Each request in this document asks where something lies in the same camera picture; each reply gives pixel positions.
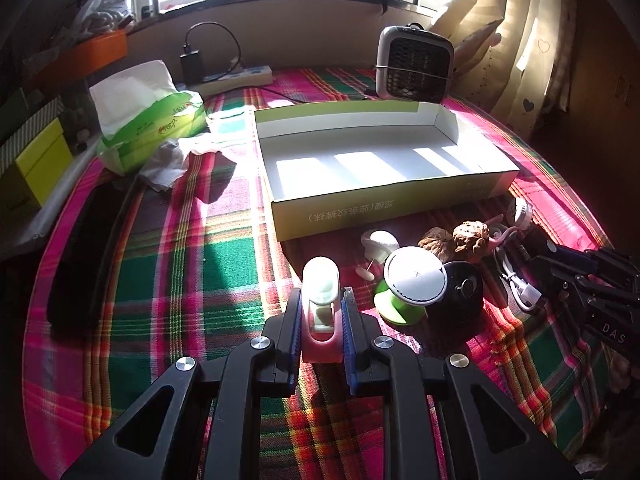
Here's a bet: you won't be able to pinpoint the white USB cable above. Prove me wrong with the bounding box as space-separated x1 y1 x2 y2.
493 246 542 313

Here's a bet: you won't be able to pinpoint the white round cap device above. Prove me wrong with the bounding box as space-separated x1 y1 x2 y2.
506 197 534 230

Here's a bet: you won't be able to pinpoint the black round gadget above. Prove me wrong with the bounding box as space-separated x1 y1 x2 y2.
426 261 484 326

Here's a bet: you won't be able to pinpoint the green white round lamp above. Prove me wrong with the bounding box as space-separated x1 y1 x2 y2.
373 246 448 326

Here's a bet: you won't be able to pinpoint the white mushroom night light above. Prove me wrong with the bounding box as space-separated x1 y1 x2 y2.
356 230 399 282

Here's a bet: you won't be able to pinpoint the brown walnut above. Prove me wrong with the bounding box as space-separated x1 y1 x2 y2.
452 221 490 262
418 226 456 263

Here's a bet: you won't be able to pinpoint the plaid bed sheet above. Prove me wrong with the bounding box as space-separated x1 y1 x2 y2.
22 68 608 479

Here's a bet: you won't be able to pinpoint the cream heart curtain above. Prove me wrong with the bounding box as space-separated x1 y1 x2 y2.
431 0 577 140

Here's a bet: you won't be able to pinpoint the crumpled white tissue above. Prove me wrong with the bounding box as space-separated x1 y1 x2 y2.
138 134 239 194

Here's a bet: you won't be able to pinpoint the grey mini heater fan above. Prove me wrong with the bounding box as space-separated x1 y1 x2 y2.
375 23 454 103

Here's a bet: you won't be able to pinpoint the yellow box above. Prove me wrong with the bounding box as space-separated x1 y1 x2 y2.
1 118 73 216

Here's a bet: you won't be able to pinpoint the green white cardboard box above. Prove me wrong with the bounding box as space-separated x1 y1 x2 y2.
254 101 518 242

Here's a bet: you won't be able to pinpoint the green tissue pack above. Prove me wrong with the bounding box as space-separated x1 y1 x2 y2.
90 60 207 176

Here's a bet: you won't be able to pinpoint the black charger adapter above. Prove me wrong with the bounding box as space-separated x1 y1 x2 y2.
180 44 205 86

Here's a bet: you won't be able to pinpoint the white power strip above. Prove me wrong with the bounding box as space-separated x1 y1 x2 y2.
176 65 273 99

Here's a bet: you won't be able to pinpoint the orange box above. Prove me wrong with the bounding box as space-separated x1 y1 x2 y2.
23 30 128 96

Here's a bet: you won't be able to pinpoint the white plastic bags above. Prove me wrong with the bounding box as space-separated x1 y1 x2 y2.
56 0 134 44

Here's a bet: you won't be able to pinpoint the black charger cable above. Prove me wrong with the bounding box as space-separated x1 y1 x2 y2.
182 20 302 104

